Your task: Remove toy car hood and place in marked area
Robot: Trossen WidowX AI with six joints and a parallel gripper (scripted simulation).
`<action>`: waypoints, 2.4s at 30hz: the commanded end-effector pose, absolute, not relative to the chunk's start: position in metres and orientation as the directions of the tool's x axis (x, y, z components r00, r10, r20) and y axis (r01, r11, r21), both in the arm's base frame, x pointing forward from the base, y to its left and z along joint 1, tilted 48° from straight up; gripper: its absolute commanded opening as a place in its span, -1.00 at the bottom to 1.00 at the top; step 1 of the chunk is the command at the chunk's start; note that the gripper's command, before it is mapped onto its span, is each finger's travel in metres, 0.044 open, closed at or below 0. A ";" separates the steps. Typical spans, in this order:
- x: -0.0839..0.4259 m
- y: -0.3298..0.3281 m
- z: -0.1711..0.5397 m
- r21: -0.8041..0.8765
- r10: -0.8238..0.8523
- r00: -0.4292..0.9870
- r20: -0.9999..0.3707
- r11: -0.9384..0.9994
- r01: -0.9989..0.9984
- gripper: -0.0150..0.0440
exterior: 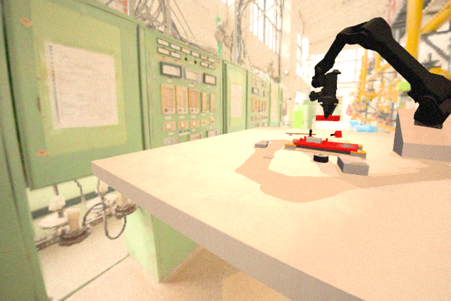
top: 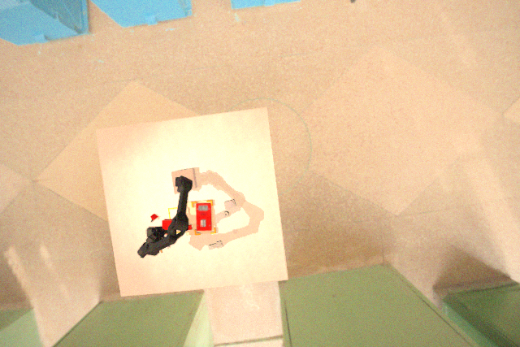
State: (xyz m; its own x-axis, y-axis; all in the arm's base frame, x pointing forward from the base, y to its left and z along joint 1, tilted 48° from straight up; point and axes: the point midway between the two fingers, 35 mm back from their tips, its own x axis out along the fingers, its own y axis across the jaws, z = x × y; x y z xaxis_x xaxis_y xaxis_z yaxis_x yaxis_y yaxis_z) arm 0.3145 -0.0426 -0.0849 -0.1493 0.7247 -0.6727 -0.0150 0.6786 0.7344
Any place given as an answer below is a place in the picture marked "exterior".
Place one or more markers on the black toy tyre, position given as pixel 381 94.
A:
pixel 323 158

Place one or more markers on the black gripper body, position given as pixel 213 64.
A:
pixel 329 95

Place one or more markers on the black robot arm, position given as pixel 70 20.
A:
pixel 431 91

